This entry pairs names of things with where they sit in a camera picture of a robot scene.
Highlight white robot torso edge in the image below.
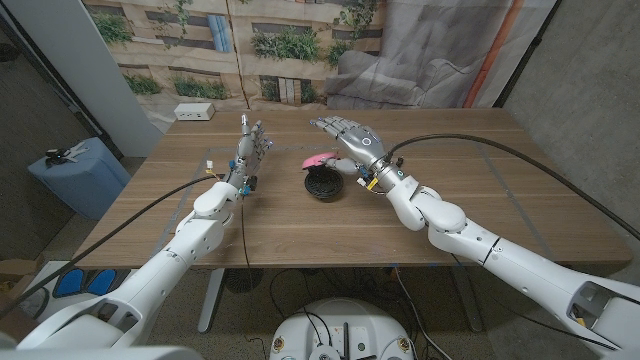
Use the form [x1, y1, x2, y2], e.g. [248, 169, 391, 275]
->
[0, 344, 204, 360]

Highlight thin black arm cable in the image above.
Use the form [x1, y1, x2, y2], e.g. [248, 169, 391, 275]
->
[239, 194, 254, 274]
[449, 252, 621, 351]

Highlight black backdrop stand pole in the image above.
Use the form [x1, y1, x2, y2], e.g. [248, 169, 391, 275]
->
[493, 0, 564, 109]

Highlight grey floor cable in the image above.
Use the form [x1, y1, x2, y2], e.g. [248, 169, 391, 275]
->
[393, 267, 444, 360]

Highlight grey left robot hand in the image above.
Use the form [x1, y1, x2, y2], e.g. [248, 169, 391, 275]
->
[222, 113, 275, 197]

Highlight building print backdrop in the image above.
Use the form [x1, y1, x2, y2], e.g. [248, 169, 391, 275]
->
[82, 0, 389, 134]

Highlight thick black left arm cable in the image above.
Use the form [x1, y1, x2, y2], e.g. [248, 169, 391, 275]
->
[0, 173, 226, 321]

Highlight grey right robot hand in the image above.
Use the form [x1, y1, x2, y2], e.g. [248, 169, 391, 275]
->
[309, 115, 409, 194]

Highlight small black gadget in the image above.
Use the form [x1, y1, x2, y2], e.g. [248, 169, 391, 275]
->
[44, 147, 70, 168]

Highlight black round floor stand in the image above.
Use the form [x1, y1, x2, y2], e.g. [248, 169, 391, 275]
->
[223, 268, 265, 295]

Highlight white wall panel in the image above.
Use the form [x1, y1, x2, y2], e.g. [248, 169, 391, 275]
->
[2, 0, 165, 159]

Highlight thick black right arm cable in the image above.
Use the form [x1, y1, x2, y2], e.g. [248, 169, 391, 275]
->
[384, 132, 640, 242]

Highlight white table leg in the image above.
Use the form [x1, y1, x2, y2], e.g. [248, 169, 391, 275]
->
[452, 266, 484, 334]
[197, 268, 226, 335]

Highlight white pedal board blue pads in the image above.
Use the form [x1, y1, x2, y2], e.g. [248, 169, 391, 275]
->
[22, 259, 139, 316]

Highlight brown cardboard box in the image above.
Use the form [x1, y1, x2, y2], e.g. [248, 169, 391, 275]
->
[0, 258, 51, 341]

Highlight blue plastic bin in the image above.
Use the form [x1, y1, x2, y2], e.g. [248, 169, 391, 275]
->
[27, 137, 132, 222]

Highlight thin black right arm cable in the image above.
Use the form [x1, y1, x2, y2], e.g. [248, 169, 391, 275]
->
[449, 252, 621, 351]

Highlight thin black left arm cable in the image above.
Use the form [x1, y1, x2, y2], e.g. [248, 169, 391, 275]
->
[239, 194, 254, 274]

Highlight pink mini sandwich press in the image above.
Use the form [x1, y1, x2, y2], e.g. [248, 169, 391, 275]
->
[301, 152, 346, 204]

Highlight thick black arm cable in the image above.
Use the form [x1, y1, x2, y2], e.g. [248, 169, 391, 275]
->
[0, 173, 226, 321]
[384, 132, 640, 242]

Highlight white power strip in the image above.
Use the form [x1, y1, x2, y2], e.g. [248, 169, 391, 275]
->
[173, 102, 216, 122]

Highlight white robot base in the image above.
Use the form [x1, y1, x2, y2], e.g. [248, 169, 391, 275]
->
[269, 298, 415, 360]

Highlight grey keys bundle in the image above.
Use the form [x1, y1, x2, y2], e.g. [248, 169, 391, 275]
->
[63, 141, 90, 164]

